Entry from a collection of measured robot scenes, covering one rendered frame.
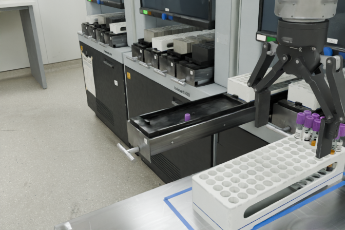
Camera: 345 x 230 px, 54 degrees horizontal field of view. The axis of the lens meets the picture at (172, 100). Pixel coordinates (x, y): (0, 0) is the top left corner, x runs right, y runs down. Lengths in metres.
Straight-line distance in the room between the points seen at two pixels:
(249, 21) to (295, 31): 0.70
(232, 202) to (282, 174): 0.11
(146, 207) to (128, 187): 1.44
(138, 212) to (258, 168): 0.22
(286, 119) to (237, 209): 0.57
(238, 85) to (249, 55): 0.21
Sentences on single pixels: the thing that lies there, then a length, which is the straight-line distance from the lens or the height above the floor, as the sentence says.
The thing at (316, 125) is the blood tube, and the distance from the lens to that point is 0.69.
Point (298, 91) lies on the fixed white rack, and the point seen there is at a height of 0.86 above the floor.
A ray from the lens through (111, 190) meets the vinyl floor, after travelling 2.07.
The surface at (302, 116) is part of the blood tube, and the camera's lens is 0.71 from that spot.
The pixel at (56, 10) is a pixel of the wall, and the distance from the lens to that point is 4.39.
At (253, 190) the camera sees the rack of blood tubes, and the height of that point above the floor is 0.88.
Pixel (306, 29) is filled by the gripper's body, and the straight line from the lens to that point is 0.55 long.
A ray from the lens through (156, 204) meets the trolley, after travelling 0.64.
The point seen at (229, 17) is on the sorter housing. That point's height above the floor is 1.02.
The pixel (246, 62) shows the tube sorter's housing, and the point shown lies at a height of 0.87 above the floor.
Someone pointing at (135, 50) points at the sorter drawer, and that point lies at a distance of 1.84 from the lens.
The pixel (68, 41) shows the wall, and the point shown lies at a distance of 4.47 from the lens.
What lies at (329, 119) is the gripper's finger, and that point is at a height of 0.99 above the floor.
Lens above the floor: 1.22
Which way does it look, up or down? 22 degrees down
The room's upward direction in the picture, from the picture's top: 2 degrees counter-clockwise
